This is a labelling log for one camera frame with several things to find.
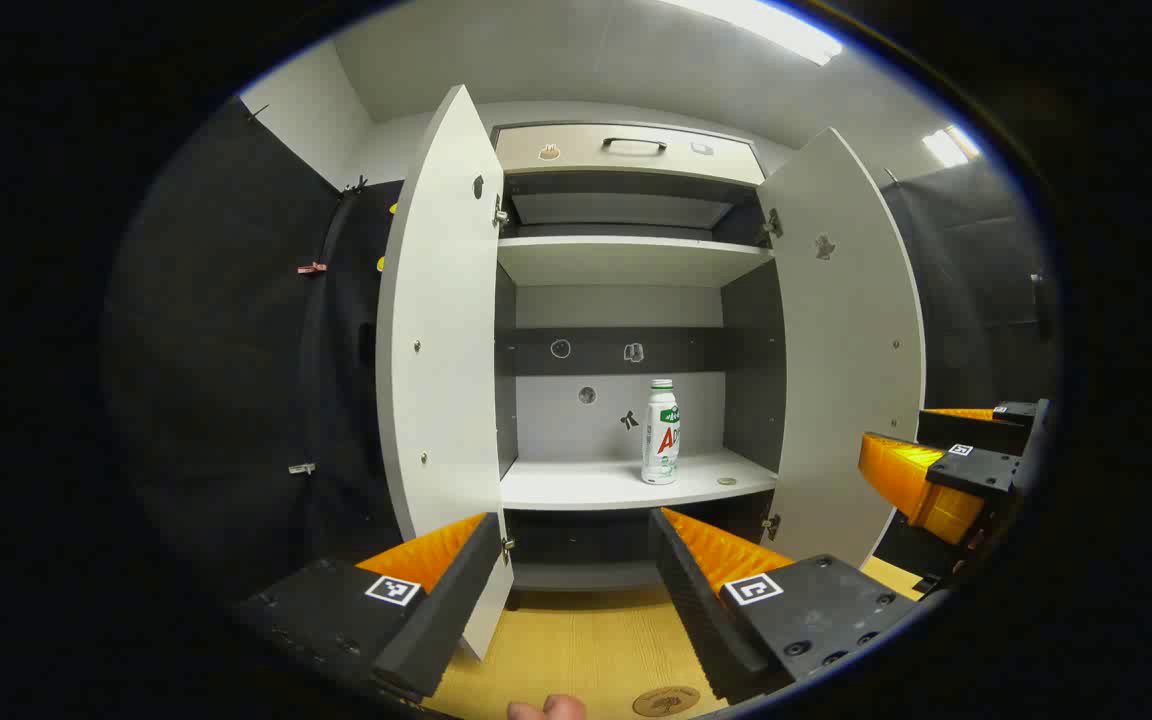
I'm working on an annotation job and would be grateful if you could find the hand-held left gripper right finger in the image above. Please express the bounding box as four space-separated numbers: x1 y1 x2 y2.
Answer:
648 507 922 706

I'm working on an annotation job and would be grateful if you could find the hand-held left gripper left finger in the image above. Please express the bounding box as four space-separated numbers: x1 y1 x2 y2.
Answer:
236 512 505 701

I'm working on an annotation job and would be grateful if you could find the white cabinet door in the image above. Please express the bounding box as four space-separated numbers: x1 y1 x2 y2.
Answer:
376 85 517 661
756 127 927 571

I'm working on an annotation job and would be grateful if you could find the white plastic bottle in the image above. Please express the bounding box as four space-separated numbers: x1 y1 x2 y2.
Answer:
641 378 682 487

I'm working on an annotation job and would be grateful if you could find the small ceiling light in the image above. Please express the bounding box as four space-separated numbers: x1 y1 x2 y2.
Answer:
921 124 982 169

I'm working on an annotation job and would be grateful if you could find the black backdrop cloth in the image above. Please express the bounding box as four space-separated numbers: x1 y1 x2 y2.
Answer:
101 95 1062 611

